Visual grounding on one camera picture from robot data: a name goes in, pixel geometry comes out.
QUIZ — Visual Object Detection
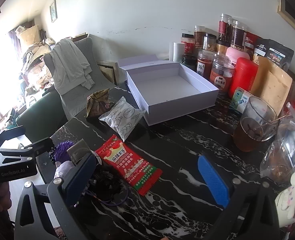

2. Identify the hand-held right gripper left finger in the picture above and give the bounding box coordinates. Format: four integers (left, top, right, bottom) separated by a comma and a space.
14, 152, 98, 240

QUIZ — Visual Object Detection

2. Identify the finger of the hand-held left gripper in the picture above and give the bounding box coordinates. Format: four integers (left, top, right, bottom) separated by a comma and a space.
0, 126, 26, 143
0, 137, 55, 159

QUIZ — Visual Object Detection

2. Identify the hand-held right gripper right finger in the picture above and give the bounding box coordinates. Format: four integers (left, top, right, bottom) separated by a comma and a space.
197, 155, 281, 240

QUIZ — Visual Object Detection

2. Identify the purple tassel sachet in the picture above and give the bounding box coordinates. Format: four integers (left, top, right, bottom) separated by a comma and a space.
49, 141, 128, 207

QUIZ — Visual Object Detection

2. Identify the black polka dot pouch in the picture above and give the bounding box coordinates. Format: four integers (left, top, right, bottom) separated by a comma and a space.
90, 166, 128, 198

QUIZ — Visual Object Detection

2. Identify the red snack packet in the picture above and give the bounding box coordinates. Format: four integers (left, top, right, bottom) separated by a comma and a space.
95, 135, 163, 197

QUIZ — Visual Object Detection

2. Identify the brown cereal packet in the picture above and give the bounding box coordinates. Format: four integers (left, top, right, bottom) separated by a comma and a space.
86, 88, 110, 118

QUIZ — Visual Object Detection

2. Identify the white bread-print snack packet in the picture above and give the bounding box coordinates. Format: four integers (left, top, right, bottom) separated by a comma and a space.
99, 97, 147, 142

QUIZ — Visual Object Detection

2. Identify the white gift box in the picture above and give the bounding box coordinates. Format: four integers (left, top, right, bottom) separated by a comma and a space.
117, 54, 219, 126

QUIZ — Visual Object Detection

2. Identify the dark green armchair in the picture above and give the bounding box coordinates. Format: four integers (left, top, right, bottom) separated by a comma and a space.
15, 91, 65, 143

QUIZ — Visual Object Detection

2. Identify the glass cup of tea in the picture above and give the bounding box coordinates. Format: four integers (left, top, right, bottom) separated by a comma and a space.
233, 96, 279, 153

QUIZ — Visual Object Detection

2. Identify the pile of bags and clothes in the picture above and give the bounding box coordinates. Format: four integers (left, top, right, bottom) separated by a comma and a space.
12, 24, 56, 98

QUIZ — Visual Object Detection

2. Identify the white cartoon mug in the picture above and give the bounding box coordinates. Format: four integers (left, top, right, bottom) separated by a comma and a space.
274, 172, 295, 227

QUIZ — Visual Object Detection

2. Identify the clear plastic bag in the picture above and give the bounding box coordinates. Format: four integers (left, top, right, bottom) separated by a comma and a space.
260, 102, 295, 183

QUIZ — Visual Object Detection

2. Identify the light grey garment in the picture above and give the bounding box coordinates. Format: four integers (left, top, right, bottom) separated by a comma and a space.
49, 38, 93, 96

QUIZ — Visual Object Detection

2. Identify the green white medicine box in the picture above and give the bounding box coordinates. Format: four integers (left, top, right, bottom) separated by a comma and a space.
229, 87, 257, 114

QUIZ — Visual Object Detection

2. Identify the metal stirrer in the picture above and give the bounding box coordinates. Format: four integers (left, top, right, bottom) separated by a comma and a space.
247, 115, 288, 132

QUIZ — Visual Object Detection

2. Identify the grey leaf-pattern chair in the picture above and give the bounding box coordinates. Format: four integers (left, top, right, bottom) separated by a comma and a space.
43, 37, 118, 121

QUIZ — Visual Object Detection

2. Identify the wide jar orange label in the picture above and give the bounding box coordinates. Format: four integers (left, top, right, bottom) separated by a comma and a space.
210, 61, 235, 96

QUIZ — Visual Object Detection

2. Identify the red canister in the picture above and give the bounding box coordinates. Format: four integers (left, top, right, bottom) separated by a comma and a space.
228, 57, 259, 99

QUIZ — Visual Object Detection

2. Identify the kraft paper pouch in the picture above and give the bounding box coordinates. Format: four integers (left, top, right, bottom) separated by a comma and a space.
250, 56, 293, 116

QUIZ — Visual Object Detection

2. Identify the orange powder jar white label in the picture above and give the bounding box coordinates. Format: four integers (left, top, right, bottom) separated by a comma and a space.
197, 50, 214, 79

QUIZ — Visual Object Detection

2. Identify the cardboard box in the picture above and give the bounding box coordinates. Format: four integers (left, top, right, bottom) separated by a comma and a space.
71, 32, 88, 42

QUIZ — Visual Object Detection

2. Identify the dark green jar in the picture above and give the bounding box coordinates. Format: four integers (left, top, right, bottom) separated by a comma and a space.
181, 54, 198, 72

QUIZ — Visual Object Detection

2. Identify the small clear jar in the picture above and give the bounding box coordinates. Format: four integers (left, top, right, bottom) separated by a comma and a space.
212, 52, 229, 66

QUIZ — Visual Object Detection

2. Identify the pink canister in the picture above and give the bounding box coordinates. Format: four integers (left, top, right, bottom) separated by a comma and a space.
225, 46, 250, 61

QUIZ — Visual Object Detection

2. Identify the white paper roll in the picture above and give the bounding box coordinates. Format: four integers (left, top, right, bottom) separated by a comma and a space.
169, 41, 187, 63

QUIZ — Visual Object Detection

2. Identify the black lid tan jar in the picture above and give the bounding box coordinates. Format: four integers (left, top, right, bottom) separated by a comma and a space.
216, 40, 231, 56

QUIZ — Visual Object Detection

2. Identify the black lid dried slices jar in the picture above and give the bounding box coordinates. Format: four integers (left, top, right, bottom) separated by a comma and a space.
203, 33, 217, 52

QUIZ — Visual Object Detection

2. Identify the black lid red spice jar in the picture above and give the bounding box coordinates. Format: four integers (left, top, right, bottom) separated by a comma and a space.
180, 33, 195, 56

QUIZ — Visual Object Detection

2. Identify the black oat bag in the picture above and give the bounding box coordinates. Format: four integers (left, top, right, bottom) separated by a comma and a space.
252, 38, 295, 72

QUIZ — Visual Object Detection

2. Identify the dark red bag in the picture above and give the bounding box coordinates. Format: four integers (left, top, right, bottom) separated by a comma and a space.
244, 31, 263, 55

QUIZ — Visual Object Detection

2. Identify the brown label clear jar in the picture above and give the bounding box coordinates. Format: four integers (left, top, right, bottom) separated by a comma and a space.
194, 25, 207, 48

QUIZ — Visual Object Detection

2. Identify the tall jar of beans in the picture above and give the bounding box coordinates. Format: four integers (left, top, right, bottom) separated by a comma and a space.
230, 20, 248, 53

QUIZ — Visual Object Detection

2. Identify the tall jar of dried flowers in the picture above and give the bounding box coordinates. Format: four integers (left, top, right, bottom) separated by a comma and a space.
218, 13, 233, 42

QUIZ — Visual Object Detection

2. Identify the wooden picture frame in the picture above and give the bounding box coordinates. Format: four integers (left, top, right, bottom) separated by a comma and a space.
96, 60, 119, 86

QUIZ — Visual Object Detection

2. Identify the small wall picture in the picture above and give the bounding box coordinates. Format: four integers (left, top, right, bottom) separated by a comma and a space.
50, 0, 57, 23

